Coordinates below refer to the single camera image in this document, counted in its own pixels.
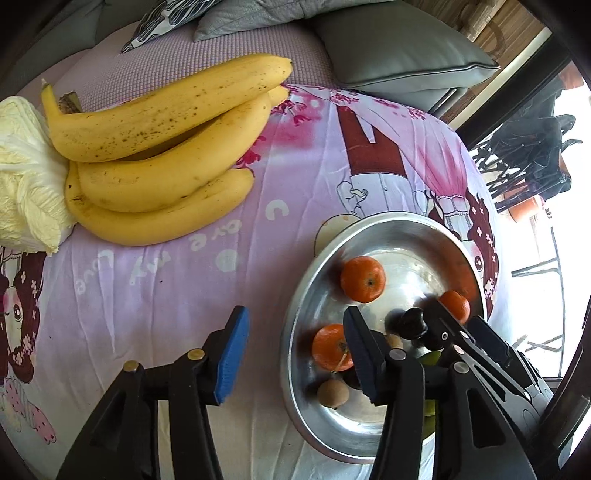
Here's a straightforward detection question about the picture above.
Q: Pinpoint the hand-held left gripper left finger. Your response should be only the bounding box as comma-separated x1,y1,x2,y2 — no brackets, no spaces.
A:
55,305,250,480

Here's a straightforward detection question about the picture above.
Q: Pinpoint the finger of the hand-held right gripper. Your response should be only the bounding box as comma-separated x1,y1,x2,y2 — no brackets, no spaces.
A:
465,316,521,371
421,299,533,408

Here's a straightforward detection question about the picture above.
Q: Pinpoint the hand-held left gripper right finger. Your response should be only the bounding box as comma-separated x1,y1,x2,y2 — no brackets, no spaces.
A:
342,305,539,480

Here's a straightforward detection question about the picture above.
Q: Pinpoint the small tangerine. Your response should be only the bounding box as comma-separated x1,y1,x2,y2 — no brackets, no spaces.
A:
436,290,472,324

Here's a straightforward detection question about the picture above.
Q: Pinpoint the medium tangerine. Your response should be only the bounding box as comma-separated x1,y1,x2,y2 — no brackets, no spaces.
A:
312,324,356,372

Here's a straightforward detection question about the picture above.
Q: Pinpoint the large tangerine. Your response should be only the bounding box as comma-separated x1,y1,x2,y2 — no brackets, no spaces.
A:
341,256,386,304

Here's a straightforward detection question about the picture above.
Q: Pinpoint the stainless steel bowl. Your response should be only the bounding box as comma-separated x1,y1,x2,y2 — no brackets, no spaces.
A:
279,211,491,464

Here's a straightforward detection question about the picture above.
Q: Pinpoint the pink cartoon printed cloth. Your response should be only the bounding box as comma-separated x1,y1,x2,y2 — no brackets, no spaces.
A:
0,83,502,480

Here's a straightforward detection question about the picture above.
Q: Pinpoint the black metal railing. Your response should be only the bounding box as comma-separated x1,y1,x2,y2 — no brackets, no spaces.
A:
510,222,566,377

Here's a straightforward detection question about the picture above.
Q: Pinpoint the terracotta pot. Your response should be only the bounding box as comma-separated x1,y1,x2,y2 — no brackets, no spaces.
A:
561,69,585,93
508,196,543,224

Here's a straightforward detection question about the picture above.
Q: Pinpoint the yellow banana bunch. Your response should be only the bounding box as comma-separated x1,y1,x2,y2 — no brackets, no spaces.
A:
41,53,294,247

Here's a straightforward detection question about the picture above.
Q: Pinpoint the black folding chair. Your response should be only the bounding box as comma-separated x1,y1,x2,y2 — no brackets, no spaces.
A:
471,78,583,213

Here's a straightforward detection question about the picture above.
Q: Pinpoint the napa cabbage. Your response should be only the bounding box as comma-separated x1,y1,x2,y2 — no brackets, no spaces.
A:
0,96,77,256

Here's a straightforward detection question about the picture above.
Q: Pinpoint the grey leather cushion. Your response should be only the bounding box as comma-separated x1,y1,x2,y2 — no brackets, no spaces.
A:
311,0,502,116

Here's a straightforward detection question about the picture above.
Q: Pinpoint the grey fabric pillow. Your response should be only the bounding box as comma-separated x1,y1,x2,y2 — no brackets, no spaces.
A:
194,0,402,42

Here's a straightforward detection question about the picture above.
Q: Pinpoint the black and white patterned pillow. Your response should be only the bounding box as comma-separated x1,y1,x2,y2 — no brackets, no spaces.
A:
121,0,222,54

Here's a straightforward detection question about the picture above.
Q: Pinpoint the grey sofa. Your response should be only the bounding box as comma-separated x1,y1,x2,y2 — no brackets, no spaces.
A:
0,0,158,93

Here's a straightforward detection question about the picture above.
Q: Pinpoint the dark window frame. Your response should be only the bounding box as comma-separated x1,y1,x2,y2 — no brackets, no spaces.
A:
443,28,575,151

